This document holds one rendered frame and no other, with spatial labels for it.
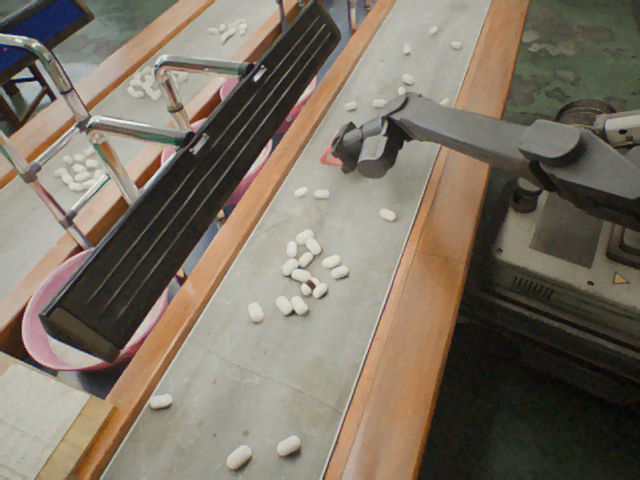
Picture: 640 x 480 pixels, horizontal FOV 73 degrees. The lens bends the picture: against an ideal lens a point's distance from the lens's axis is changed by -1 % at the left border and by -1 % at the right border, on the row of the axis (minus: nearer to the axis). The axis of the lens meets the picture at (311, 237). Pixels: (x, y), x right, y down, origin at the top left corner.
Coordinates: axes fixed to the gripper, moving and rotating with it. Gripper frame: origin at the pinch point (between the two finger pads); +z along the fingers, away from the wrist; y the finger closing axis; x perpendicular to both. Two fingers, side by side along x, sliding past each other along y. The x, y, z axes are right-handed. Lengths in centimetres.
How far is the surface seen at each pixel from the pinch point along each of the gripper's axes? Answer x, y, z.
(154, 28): -52, -47, 65
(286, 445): 11, 58, -14
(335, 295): 10.4, 31.4, -10.8
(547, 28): 90, -231, 11
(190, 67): -32.1, 24.1, -17.2
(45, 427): -12, 69, 11
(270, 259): 1.2, 28.0, 0.8
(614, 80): 113, -180, -18
